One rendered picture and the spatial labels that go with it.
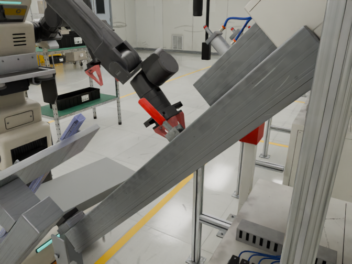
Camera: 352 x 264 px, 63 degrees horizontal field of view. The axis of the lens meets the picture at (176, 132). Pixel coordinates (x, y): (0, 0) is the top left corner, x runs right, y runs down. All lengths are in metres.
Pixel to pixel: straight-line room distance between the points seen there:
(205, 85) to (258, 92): 0.10
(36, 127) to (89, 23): 0.74
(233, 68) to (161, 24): 10.55
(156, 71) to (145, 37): 10.72
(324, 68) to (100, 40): 0.51
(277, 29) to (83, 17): 0.46
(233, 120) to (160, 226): 1.56
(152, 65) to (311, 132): 0.43
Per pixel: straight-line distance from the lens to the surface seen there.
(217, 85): 0.44
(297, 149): 1.98
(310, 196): 0.37
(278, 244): 0.89
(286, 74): 0.37
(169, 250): 1.77
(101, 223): 0.69
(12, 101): 1.36
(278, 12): 0.39
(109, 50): 0.70
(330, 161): 0.35
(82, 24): 0.73
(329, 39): 0.32
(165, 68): 0.65
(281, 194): 1.17
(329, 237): 1.03
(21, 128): 1.36
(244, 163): 1.64
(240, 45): 0.42
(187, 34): 10.43
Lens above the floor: 1.24
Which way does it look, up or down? 22 degrees down
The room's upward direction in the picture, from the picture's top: straight up
